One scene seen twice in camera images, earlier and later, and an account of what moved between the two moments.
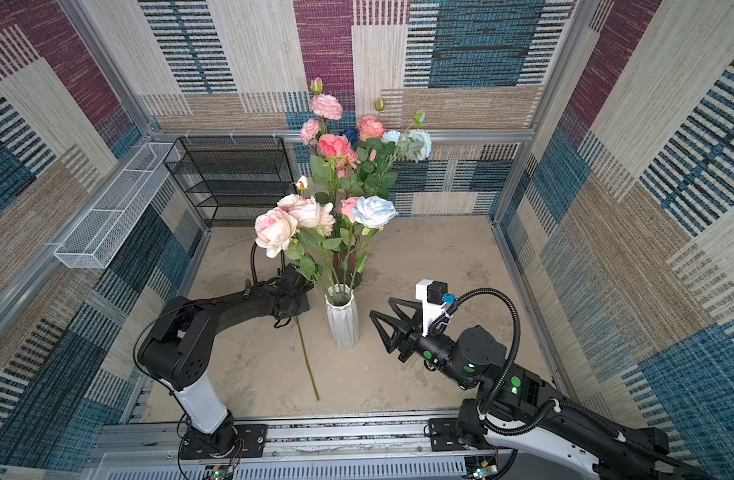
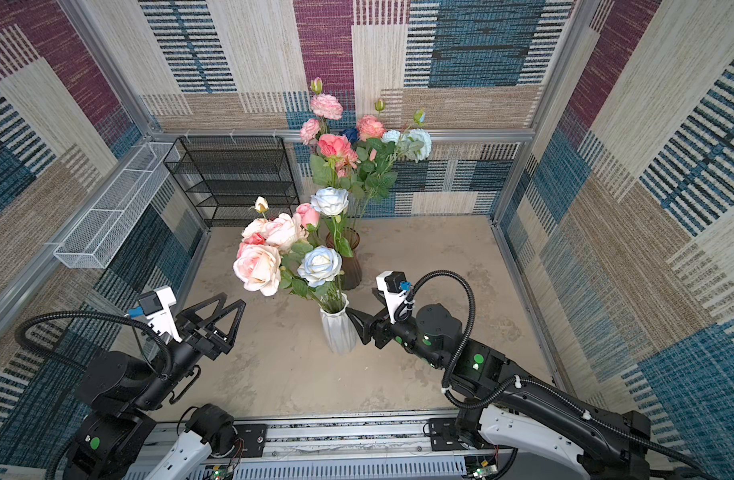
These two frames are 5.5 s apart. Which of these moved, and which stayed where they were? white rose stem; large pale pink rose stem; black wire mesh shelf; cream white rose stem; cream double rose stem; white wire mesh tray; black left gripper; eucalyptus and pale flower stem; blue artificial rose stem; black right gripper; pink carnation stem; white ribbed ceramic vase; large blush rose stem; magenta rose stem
Moved: white rose stem; black left gripper; white ribbed ceramic vase; cream double rose stem; large blush rose stem; large pale pink rose stem; cream white rose stem; black right gripper
Stayed: eucalyptus and pale flower stem; blue artificial rose stem; pink carnation stem; white wire mesh tray; black wire mesh shelf; magenta rose stem
